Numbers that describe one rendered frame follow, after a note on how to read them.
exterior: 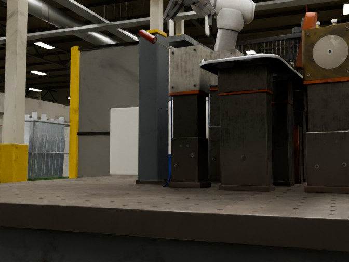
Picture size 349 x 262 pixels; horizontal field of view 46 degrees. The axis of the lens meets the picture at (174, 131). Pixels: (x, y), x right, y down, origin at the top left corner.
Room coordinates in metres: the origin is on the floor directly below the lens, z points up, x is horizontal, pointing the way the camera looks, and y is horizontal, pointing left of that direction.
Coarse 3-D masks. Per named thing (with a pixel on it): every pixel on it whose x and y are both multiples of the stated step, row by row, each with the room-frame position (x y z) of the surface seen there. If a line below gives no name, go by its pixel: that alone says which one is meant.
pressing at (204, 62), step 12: (204, 60) 0.94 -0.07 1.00; (216, 60) 0.92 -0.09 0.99; (228, 60) 0.91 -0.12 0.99; (240, 60) 0.95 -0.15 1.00; (252, 60) 0.95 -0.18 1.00; (264, 60) 0.95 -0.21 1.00; (276, 60) 0.95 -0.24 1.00; (216, 72) 1.06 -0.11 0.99; (276, 72) 1.08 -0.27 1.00; (288, 72) 1.08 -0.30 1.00; (300, 84) 1.25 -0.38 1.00
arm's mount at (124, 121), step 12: (120, 108) 2.00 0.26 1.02; (132, 108) 1.98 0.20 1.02; (120, 120) 2.00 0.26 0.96; (132, 120) 1.98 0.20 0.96; (120, 132) 2.00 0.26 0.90; (132, 132) 1.98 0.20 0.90; (120, 144) 2.00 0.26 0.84; (132, 144) 1.98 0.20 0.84; (120, 156) 2.00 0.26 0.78; (132, 156) 1.98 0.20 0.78; (120, 168) 2.00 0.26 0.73; (132, 168) 1.98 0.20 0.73
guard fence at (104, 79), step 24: (96, 48) 4.37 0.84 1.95; (120, 48) 4.27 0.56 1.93; (96, 72) 4.37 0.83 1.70; (120, 72) 4.26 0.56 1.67; (72, 96) 4.44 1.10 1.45; (96, 96) 4.37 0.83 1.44; (120, 96) 4.26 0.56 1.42; (72, 120) 4.44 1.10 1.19; (96, 120) 4.37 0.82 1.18; (72, 144) 4.44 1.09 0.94; (96, 144) 4.37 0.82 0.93; (72, 168) 4.44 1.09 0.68; (96, 168) 4.37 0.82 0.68
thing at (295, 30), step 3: (297, 27) 2.58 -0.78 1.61; (300, 27) 2.58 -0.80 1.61; (294, 30) 2.59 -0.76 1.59; (297, 30) 2.58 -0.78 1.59; (294, 33) 2.59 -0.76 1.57; (294, 39) 2.59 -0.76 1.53; (297, 39) 2.58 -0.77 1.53; (300, 39) 2.57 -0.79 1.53; (294, 42) 2.59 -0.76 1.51; (297, 42) 2.58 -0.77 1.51; (294, 45) 2.59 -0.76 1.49; (297, 45) 2.58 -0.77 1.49; (294, 48) 2.59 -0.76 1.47; (297, 48) 2.58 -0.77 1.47; (294, 51) 2.59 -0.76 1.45
